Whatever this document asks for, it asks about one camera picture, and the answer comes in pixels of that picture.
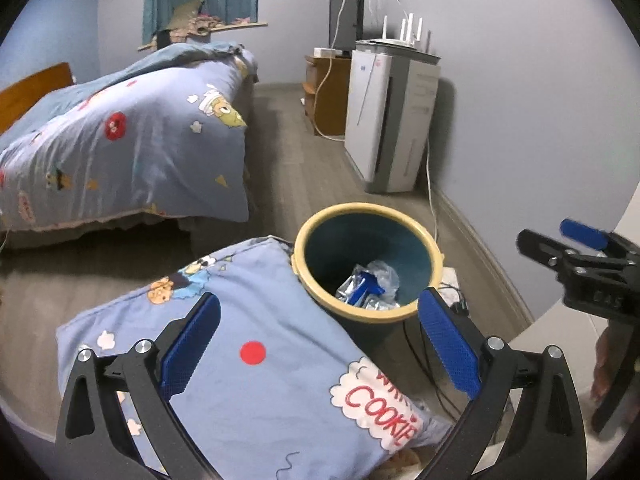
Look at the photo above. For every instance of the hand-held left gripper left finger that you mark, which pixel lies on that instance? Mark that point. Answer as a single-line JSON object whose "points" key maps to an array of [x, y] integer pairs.
{"points": [[192, 345]]}

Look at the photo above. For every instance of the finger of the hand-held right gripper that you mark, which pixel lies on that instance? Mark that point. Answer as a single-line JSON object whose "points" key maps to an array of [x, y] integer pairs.
{"points": [[582, 232], [540, 250]]}

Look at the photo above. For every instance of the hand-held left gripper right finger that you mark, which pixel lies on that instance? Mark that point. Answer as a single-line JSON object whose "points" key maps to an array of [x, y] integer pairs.
{"points": [[450, 345]]}

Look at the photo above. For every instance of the clear plastic wrapper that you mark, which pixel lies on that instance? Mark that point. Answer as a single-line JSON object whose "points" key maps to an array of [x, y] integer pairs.
{"points": [[382, 272]]}

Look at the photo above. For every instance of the dark blue wrapper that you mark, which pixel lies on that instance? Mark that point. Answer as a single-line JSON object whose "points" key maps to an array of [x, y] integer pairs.
{"points": [[367, 287]]}

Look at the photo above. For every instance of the silver foil wrapper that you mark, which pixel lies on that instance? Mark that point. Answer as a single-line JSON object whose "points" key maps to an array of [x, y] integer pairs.
{"points": [[350, 287]]}

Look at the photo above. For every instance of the yellow-rimmed blue trash bin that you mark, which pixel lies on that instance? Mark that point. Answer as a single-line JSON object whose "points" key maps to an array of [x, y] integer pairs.
{"points": [[350, 240]]}

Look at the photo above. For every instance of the person's right hand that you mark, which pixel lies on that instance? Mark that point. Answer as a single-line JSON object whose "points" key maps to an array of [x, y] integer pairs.
{"points": [[602, 365]]}

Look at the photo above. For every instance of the white floor power strip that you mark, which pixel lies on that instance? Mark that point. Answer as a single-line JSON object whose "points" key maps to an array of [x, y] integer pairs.
{"points": [[450, 280]]}

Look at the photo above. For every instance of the bed with cartoon duvet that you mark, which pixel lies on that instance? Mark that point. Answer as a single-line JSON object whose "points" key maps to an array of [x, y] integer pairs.
{"points": [[150, 150]]}

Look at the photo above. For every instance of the white air purifier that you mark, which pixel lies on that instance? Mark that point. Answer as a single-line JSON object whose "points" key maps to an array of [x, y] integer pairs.
{"points": [[370, 110]]}

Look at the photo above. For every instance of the white router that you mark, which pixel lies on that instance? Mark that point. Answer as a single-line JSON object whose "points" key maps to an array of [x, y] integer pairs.
{"points": [[400, 42]]}

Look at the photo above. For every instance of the wooden cabinet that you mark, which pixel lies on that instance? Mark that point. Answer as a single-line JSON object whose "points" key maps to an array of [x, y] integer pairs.
{"points": [[330, 100]]}

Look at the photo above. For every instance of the wooden bed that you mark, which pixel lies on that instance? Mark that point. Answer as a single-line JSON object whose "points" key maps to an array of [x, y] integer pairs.
{"points": [[35, 90]]}

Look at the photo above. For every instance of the black monitor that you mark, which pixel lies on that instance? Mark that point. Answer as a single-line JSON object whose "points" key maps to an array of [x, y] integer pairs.
{"points": [[347, 15]]}

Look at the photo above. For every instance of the dark object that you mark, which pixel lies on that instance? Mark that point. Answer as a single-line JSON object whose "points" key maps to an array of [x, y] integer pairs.
{"points": [[162, 40]]}

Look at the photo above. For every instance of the pile of plaid cloth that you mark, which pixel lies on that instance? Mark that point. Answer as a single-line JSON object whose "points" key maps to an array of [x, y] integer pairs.
{"points": [[200, 27]]}

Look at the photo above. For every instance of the olive pillow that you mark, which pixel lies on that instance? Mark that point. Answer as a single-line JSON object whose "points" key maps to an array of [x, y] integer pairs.
{"points": [[187, 12]]}

